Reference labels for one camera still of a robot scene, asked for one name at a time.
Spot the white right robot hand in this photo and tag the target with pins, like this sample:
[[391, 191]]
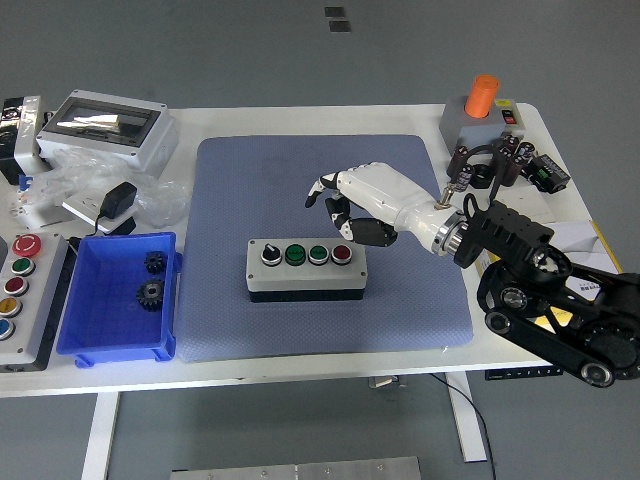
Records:
[[385, 192]]

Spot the grey four-button control box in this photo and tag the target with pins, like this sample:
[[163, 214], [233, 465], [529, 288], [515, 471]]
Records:
[[305, 277]]

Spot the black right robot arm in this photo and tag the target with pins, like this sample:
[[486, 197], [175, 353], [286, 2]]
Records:
[[505, 235]]

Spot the grey five-button control box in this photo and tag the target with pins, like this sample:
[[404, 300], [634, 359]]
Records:
[[42, 300]]

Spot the dark cylindrical capacitor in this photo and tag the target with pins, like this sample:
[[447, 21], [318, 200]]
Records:
[[510, 140], [457, 161], [465, 179], [525, 152], [504, 159], [512, 171]]

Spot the blue-grey textured mat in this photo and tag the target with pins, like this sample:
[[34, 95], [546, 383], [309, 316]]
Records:
[[250, 190]]

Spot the orange cylinder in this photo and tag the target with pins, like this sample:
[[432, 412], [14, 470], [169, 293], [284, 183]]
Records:
[[481, 97]]

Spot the black module with green terminals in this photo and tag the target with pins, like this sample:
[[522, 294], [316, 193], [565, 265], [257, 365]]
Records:
[[547, 175]]

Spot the dark floor marker square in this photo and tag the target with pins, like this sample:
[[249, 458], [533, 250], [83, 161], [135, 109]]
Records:
[[334, 12], [340, 26]]

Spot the yellow and white carton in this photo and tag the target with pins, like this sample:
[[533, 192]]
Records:
[[575, 237]]

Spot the clear plastic bag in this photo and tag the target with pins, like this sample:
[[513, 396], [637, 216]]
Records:
[[165, 200]]

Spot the black table control panel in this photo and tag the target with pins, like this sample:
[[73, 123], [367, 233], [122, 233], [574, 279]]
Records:
[[520, 373]]

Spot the small black gear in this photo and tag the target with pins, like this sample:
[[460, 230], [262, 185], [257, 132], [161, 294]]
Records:
[[155, 262]]

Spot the white table leg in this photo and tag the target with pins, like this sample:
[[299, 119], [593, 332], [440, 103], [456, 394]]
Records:
[[100, 435], [467, 425]]

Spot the large black gear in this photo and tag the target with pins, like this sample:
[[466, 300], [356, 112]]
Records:
[[150, 295]]

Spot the black power adapter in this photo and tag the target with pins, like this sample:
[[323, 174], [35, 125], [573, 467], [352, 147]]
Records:
[[117, 200]]

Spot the grey metal plate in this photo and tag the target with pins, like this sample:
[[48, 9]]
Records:
[[300, 470]]

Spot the white power socket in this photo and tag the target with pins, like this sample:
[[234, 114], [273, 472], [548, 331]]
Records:
[[82, 207]]

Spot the blue plastic bin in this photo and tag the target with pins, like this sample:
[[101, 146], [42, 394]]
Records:
[[107, 330]]

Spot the white part with blue clip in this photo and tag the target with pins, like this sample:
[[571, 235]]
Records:
[[30, 215]]

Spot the white and black device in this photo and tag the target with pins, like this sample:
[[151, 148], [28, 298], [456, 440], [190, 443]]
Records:
[[27, 140]]

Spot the grey switch box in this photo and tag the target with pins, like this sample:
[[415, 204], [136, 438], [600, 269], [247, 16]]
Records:
[[475, 132]]

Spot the white wall switch plate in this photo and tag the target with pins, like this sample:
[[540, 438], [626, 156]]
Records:
[[535, 200]]

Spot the metal bracket under table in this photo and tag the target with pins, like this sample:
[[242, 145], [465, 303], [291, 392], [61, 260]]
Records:
[[387, 382]]

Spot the grey enclosure with clear lid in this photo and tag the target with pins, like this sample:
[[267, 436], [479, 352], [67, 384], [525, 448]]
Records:
[[145, 145]]

